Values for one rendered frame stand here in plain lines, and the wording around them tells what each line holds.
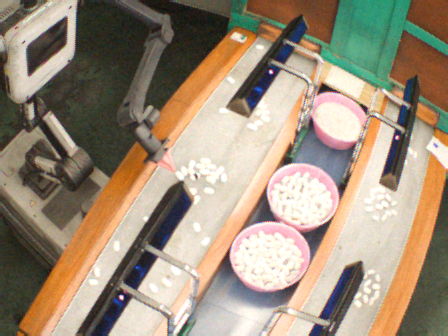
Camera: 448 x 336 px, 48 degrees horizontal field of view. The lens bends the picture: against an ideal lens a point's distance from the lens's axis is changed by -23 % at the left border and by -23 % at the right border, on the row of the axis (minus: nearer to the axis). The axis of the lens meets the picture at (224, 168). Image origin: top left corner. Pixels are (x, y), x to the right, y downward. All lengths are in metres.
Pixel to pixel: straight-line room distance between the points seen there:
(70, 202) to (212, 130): 0.65
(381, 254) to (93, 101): 1.99
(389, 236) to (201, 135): 0.83
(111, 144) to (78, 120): 0.29
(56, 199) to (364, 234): 1.25
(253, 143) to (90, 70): 1.61
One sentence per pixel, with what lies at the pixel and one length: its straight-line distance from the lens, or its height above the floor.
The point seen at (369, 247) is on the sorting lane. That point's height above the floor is 0.74.
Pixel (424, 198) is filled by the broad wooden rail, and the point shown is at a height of 0.77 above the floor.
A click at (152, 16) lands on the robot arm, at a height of 1.12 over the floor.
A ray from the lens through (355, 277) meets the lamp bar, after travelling 1.65.
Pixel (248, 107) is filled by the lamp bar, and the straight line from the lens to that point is 1.97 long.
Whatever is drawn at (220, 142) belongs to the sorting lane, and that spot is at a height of 0.74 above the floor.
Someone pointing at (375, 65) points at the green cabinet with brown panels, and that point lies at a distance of 2.63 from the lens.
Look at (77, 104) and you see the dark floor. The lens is 3.46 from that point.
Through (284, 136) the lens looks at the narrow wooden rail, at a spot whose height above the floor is 0.76.
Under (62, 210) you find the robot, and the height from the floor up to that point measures 0.48.
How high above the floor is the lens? 2.50
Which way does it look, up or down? 52 degrees down
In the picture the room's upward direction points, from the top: 11 degrees clockwise
